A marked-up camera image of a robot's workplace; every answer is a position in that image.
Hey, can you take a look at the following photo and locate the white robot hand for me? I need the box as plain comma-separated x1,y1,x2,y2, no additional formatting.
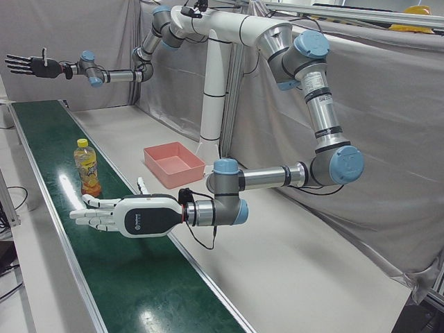
69,176,184,239

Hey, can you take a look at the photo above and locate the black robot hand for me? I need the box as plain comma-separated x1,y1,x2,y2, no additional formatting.
5,53,65,79

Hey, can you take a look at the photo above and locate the orange juice bottle yellow cap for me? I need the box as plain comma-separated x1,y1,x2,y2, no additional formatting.
73,138,102,197

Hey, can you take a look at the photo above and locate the pink plastic basket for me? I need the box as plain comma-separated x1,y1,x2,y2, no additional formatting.
144,141,206,190

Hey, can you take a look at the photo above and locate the grey fabric curtain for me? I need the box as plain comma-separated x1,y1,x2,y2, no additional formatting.
0,0,145,109
138,1,444,306

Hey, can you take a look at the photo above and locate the green conveyor belt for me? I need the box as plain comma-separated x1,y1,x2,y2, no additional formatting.
8,99,257,333

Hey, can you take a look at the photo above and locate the white robot torso column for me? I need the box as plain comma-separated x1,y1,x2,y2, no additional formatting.
169,5,296,154

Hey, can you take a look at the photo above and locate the yellow hard hat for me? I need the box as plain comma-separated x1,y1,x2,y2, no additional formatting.
388,5,434,35

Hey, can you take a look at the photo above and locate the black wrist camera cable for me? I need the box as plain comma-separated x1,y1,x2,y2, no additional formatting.
185,189,219,250

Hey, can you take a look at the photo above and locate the black floor cable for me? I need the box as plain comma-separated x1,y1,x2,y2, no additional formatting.
6,186,29,212

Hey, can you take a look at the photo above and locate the aluminium frame post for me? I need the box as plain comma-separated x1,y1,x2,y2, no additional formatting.
221,41,244,157

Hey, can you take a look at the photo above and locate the black head camera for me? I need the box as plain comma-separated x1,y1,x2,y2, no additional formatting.
180,0,209,19

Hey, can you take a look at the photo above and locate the aluminium frame beam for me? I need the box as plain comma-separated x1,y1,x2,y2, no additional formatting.
249,0,444,29

